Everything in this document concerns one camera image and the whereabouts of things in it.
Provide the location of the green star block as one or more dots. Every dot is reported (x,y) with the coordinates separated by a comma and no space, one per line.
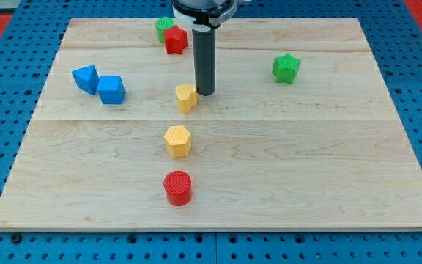
(285,68)

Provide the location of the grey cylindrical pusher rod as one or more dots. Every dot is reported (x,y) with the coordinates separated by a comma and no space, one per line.
(204,61)

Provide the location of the blue triangle block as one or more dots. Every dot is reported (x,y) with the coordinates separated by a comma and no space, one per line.
(86,78)

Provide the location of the wooden board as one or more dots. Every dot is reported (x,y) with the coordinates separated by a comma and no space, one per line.
(327,153)

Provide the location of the green cylinder block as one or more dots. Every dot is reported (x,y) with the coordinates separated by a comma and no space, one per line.
(161,25)

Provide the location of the yellow hexagon block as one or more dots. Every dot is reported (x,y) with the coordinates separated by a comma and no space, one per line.
(178,141)

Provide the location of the red star block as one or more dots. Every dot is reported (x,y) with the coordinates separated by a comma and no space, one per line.
(176,40)

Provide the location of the yellow heart block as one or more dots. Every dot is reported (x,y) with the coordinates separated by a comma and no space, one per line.
(187,97)

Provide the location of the blue cube block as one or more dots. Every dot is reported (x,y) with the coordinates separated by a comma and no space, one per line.
(111,90)

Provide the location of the red cylinder block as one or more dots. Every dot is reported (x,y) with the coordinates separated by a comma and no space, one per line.
(178,187)

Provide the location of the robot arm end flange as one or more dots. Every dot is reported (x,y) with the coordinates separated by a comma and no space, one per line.
(204,15)

